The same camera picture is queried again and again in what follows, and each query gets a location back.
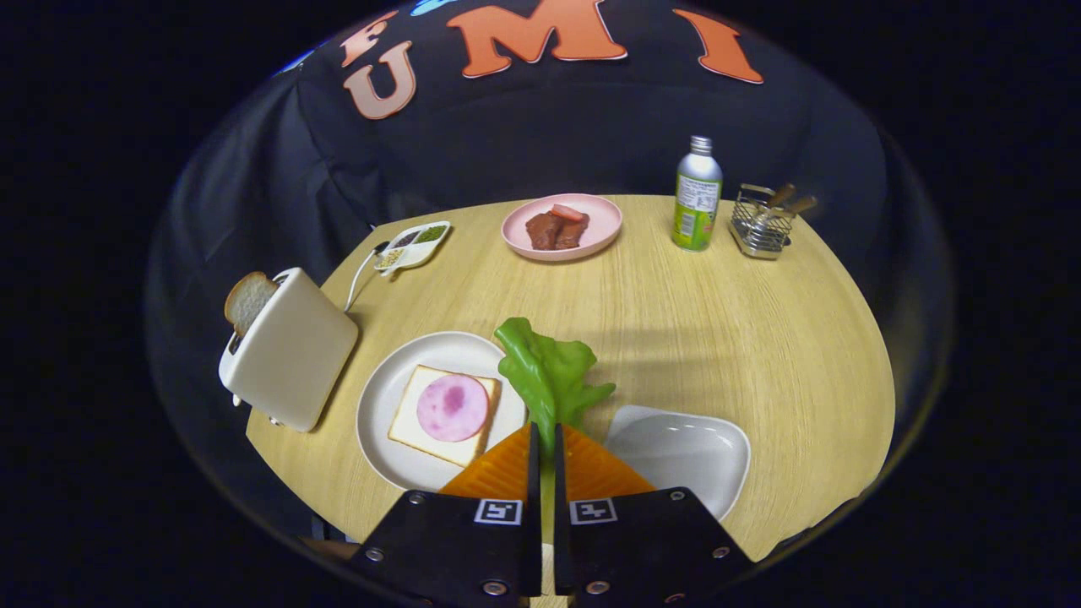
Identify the white square dish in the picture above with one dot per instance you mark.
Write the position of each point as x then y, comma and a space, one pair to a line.
684, 456

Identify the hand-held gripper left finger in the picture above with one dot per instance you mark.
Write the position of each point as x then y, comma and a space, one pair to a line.
473, 549

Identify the black backdrop cloth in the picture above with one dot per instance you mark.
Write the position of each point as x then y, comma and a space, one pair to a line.
524, 143

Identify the square white bread slice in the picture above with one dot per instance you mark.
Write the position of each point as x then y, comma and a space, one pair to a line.
405, 424

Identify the green lettuce leaf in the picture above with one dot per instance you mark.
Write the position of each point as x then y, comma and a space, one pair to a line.
545, 371

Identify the pink plate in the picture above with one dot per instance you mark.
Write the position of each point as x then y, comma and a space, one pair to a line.
605, 224

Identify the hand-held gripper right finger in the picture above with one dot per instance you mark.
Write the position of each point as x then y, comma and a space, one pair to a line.
625, 549

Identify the white round plate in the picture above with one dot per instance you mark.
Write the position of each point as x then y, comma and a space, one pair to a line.
384, 405

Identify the white toaster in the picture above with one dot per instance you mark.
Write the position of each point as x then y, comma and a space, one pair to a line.
296, 355

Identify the red sausage piece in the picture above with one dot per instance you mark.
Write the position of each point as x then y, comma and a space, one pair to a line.
567, 212

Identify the green label metal bottle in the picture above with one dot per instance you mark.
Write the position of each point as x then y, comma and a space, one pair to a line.
697, 198

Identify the toasted bread slice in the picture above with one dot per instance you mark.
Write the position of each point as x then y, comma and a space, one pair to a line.
247, 300

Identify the white divided seasoning tray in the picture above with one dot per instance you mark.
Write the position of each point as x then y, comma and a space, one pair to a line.
420, 250

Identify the pink ham slice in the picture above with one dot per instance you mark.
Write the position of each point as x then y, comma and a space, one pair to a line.
452, 408

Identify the brown meat pieces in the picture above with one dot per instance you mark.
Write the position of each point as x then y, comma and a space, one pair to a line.
549, 232

